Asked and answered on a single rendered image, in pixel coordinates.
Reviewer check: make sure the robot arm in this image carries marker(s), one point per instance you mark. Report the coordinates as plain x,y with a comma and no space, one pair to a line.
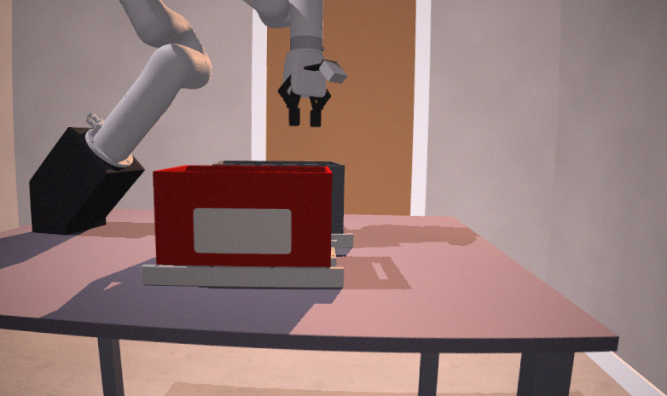
174,66

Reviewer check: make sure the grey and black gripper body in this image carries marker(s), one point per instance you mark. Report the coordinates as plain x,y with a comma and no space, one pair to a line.
304,82

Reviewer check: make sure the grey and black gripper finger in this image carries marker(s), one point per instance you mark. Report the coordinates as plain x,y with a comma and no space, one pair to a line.
317,104
294,111

